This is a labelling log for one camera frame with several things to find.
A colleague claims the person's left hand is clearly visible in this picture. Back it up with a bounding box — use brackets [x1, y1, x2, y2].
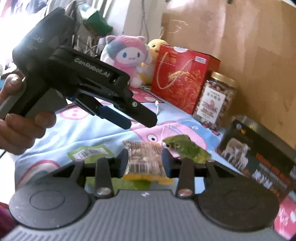
[0, 72, 57, 155]

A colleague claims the yellow plush toy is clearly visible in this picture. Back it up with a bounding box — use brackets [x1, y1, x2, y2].
[139, 39, 168, 85]

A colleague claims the cartoon pig bed sheet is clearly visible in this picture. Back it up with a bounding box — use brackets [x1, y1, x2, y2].
[14, 84, 296, 240]

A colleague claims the nut jar gold lid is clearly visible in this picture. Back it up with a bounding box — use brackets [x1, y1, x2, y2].
[193, 71, 237, 131]

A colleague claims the light green snack packet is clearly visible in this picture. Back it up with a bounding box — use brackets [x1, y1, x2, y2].
[67, 144, 115, 163]

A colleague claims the clear nut snack packet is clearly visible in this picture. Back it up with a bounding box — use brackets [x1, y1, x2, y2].
[123, 141, 174, 185]

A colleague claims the wood grain board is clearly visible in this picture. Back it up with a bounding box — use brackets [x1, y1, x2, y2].
[162, 1, 295, 147]

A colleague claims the black sheep print box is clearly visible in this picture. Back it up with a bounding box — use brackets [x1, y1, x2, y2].
[216, 115, 295, 200]

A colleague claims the red gift box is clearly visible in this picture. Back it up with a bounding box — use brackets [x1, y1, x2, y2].
[151, 45, 220, 114]

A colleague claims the pink plush doll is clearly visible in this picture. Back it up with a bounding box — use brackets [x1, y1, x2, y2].
[100, 35, 152, 88]

